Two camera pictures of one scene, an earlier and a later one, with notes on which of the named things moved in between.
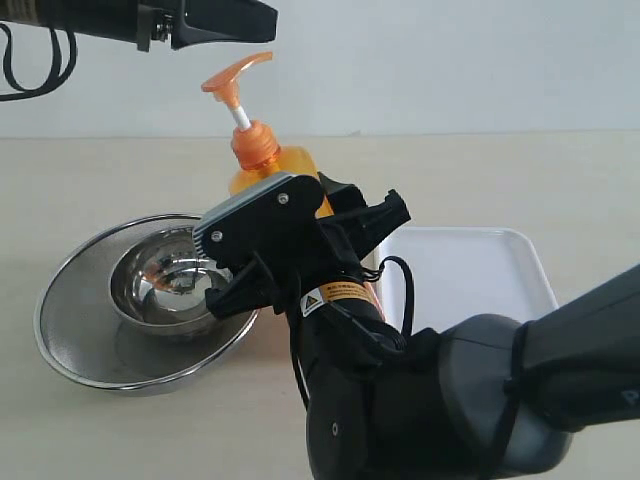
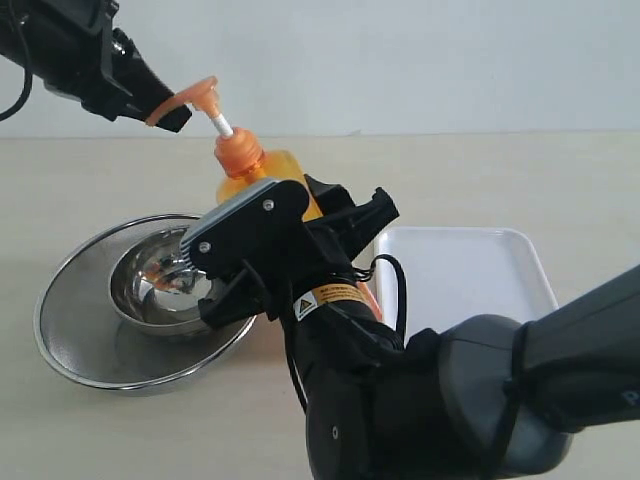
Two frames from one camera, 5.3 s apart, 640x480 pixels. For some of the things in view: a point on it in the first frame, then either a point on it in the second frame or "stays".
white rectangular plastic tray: x=462 y=272 stays
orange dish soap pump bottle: x=257 y=155 -> x=242 y=161
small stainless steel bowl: x=160 y=284 stays
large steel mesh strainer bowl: x=87 y=342 stays
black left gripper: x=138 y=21 -> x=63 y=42
